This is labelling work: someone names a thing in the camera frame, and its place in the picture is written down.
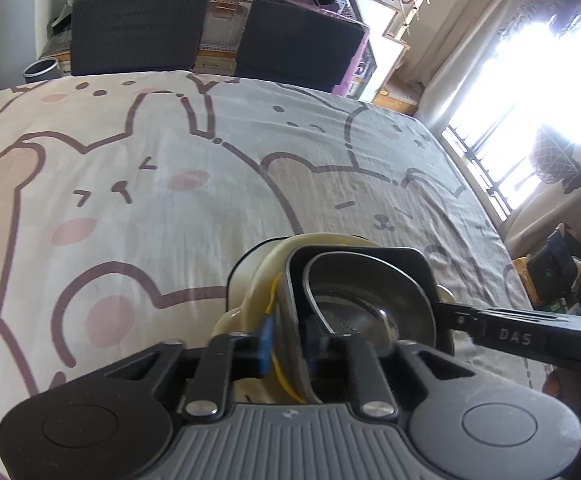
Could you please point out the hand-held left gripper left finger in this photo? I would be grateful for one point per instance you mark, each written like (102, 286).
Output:
(265, 347)

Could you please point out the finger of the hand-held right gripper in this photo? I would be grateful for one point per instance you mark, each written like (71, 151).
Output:
(460, 320)

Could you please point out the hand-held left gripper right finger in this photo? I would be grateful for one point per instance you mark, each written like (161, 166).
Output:
(315, 347)

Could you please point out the lemon print bowl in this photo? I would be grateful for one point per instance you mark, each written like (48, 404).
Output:
(290, 391)

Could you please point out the oval steel bowl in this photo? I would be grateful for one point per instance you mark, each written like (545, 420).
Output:
(360, 305)

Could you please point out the square steel bowl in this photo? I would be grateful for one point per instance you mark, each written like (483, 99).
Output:
(405, 260)

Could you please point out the black bag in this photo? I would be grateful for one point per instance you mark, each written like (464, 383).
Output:
(553, 267)

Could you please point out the cartoon print tablecloth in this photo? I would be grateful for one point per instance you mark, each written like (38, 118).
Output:
(170, 175)

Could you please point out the beige curtain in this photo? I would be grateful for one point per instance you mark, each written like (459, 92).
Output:
(470, 55)

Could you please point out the white staircase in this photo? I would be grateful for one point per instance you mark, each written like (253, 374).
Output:
(385, 55)

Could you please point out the dark grey chair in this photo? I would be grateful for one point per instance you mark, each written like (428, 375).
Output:
(138, 32)
(298, 42)

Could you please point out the grey trash bin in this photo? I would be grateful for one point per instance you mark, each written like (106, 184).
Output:
(41, 70)

